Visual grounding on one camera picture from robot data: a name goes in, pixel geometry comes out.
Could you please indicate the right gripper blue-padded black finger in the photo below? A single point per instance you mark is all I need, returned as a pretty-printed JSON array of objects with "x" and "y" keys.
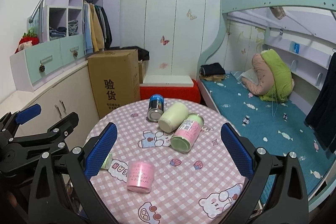
[
  {"x": 287, "y": 201},
  {"x": 49, "y": 201}
]

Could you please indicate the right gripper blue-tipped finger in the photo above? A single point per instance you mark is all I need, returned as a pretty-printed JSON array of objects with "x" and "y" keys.
[{"x": 23, "y": 116}]

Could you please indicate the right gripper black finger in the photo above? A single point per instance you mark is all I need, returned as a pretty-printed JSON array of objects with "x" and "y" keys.
[{"x": 61, "y": 130}]

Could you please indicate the pink paper-lined plastic cup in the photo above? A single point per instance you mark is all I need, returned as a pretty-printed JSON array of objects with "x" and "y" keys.
[{"x": 140, "y": 176}]

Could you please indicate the small light green cup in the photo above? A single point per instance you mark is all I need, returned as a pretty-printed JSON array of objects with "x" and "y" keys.
[{"x": 107, "y": 162}]

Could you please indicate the cream yellow cup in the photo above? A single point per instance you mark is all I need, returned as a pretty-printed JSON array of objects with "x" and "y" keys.
[{"x": 172, "y": 118}]

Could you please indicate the cream low cabinet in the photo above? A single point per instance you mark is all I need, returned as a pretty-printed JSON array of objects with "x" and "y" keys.
[{"x": 68, "y": 92}]

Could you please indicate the teal drawer unit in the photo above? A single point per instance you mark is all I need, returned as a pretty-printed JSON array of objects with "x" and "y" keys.
[{"x": 34, "y": 66}]

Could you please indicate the teal patterned mattress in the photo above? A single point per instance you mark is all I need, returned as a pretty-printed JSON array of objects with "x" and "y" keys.
[{"x": 276, "y": 126}]

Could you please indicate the red strawberry plush toy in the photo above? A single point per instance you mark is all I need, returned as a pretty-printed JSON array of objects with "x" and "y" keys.
[{"x": 28, "y": 39}]

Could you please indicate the brown cardboard box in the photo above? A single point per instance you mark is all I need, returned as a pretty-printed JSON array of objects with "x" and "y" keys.
[{"x": 114, "y": 77}]

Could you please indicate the blue labelled metal can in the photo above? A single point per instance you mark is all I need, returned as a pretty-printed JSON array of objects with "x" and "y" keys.
[{"x": 156, "y": 107}]

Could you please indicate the pink checkered tablecloth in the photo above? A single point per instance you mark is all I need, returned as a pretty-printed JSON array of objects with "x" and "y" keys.
[{"x": 195, "y": 187}]

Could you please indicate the tall pink green jar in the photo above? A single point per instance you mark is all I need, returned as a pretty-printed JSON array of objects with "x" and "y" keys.
[{"x": 187, "y": 133}]

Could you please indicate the hanging clothes row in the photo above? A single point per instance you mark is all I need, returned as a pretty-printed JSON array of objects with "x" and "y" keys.
[{"x": 96, "y": 29}]

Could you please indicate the purple stair shelf unit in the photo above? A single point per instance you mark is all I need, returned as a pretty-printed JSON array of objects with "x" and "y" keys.
[{"x": 76, "y": 1}]

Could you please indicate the green pink rolled quilt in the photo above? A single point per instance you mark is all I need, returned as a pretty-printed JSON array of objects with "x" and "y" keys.
[{"x": 273, "y": 77}]

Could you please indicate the red storage box white lid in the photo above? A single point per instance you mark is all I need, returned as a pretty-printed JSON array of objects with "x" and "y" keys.
[{"x": 179, "y": 87}]

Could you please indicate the white pillow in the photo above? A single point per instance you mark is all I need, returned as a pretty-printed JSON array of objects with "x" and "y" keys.
[{"x": 250, "y": 75}]

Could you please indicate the dark folded clothes pile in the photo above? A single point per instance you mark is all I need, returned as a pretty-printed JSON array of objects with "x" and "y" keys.
[{"x": 212, "y": 72}]

